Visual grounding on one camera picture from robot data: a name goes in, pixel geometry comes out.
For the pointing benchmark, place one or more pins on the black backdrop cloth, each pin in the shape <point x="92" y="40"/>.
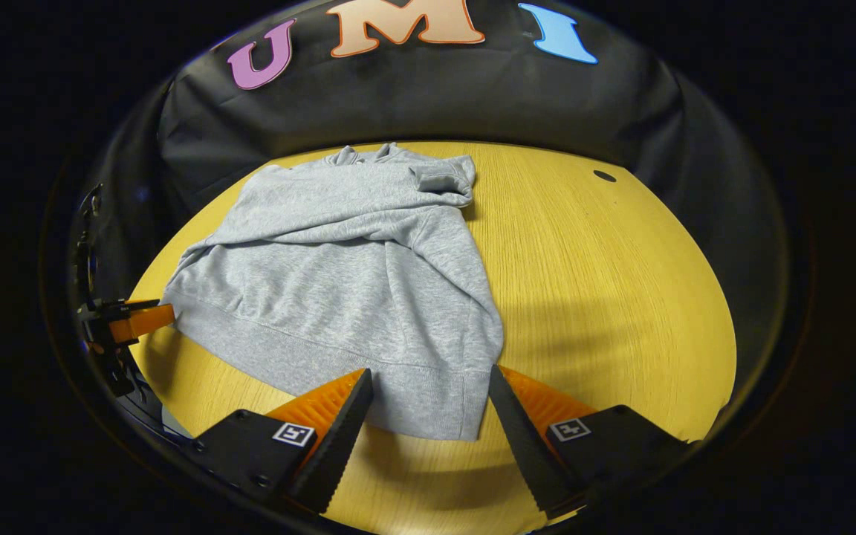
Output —
<point x="435" y="104"/>

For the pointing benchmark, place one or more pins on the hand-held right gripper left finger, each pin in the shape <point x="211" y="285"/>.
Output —
<point x="339" y="438"/>

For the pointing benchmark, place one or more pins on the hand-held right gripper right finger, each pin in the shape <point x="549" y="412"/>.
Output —
<point x="521" y="438"/>

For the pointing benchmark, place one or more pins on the grey zip-neck sweatshirt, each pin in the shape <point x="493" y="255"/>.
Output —
<point x="339" y="297"/>

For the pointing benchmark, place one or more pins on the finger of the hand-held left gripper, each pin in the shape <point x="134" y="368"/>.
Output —
<point x="142" y="321"/>

